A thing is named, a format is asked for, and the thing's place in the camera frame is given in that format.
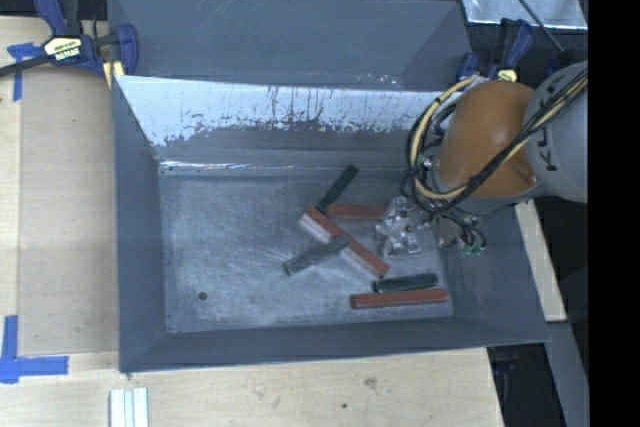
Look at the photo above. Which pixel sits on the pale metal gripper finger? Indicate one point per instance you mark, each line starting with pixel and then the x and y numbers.
pixel 402 212
pixel 400 242

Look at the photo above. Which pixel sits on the dark green flat block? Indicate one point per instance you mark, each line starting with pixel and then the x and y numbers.
pixel 405 282
pixel 340 187
pixel 315 256

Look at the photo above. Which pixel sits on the long red-brown flat block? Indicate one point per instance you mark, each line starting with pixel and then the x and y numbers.
pixel 345 242

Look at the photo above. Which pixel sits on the grey metal bin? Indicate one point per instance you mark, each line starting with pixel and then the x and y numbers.
pixel 225 240

